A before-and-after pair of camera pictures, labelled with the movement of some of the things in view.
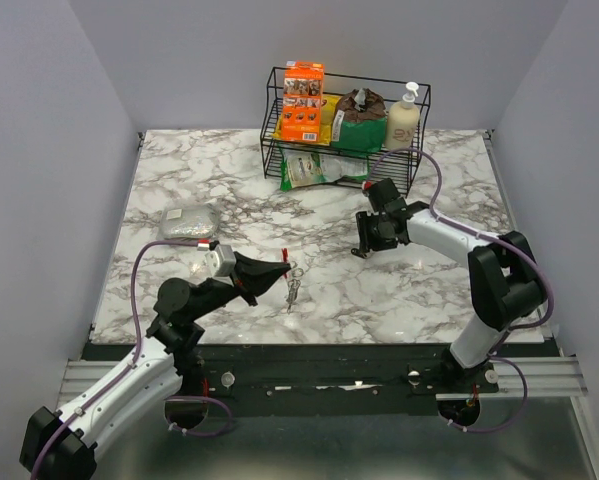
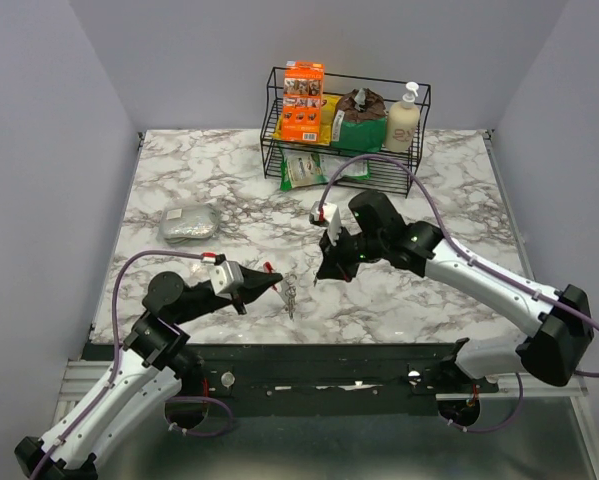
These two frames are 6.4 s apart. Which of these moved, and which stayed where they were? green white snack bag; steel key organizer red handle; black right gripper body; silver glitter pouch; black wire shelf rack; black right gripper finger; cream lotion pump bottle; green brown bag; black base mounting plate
Moved: steel key organizer red handle; black right gripper finger; black right gripper body
Stayed: cream lotion pump bottle; silver glitter pouch; black wire shelf rack; green white snack bag; green brown bag; black base mounting plate
